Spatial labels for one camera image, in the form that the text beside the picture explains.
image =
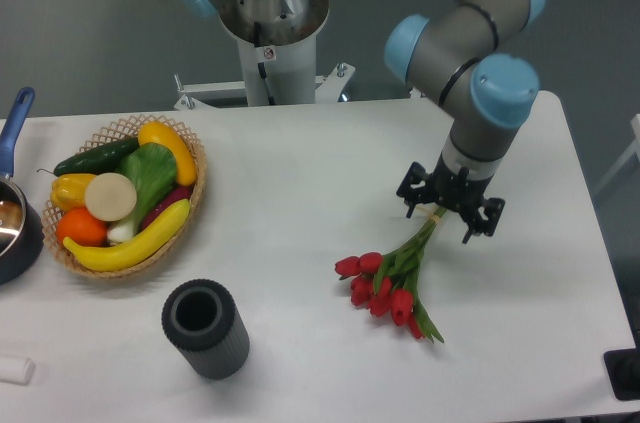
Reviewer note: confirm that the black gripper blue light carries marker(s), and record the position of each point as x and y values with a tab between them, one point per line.
456	191

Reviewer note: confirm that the red tulip bouquet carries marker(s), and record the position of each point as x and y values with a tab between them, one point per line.
388	284

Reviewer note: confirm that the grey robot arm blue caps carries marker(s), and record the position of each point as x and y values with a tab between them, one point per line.
455	63

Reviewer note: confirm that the black device at edge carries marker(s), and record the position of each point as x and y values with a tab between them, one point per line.
623	371

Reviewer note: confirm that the purple eggplant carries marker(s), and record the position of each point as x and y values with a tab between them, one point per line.
176	194

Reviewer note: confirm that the dark grey ribbed vase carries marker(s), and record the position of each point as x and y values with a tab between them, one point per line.
201	320

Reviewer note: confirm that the green bok choy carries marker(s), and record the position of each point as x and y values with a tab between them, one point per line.
152	170

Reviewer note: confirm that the yellow squash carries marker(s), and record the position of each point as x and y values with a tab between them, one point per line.
164	135

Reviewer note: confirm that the round beige disc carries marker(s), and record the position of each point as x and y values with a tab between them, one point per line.
110	197

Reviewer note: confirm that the green cucumber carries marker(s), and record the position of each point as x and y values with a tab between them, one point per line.
97	160

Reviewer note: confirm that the yellow banana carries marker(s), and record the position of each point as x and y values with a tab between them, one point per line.
130	243

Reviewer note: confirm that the orange fruit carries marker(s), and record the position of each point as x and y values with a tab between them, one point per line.
82	227

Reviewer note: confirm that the yellow bell pepper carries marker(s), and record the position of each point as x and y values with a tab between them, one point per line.
68	191

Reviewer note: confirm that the white cylinder object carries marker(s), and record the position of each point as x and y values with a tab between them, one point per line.
16	370

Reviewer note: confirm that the white metal base frame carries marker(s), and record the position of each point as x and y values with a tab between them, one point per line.
328	88

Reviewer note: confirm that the white frame at right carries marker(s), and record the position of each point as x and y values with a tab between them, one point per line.
623	165

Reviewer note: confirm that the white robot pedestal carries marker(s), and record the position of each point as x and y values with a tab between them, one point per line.
279	75

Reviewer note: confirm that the blue handled saucepan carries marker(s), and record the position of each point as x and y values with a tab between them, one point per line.
21	228

